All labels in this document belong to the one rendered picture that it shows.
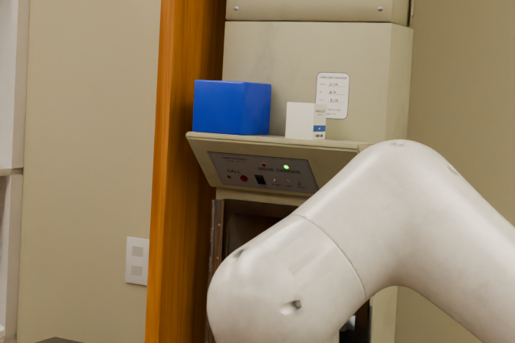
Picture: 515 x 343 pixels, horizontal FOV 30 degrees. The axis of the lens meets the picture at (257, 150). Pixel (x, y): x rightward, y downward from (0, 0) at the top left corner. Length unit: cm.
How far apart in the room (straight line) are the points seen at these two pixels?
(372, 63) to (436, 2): 46
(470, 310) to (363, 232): 12
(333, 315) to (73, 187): 168
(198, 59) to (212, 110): 17
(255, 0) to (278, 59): 12
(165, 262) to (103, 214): 73
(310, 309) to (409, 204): 14
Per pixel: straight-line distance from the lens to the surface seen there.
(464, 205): 90
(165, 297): 175
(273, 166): 161
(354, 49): 164
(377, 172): 91
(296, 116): 159
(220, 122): 163
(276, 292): 85
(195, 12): 177
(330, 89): 165
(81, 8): 250
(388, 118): 162
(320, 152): 154
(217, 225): 175
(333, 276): 87
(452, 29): 204
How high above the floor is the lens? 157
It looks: 3 degrees down
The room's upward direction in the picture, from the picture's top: 3 degrees clockwise
